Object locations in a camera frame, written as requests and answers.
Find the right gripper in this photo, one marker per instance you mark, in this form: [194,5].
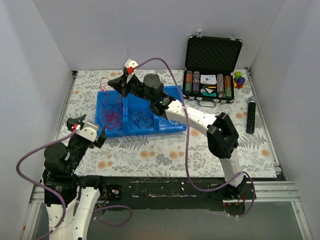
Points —
[125,83]

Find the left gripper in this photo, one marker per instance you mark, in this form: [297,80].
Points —
[81,137]

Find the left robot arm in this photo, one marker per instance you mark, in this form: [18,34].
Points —
[69,203]

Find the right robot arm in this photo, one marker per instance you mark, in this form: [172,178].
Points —
[222,136]

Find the blue three-compartment bin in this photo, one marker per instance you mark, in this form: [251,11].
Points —
[130,116]

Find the black poker chip case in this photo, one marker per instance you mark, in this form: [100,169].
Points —
[209,64]

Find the colourful block toy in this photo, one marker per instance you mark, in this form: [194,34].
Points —
[238,80]

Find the black microphone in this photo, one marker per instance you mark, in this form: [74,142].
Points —
[251,115]

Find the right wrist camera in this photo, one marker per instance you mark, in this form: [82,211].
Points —
[130,67]

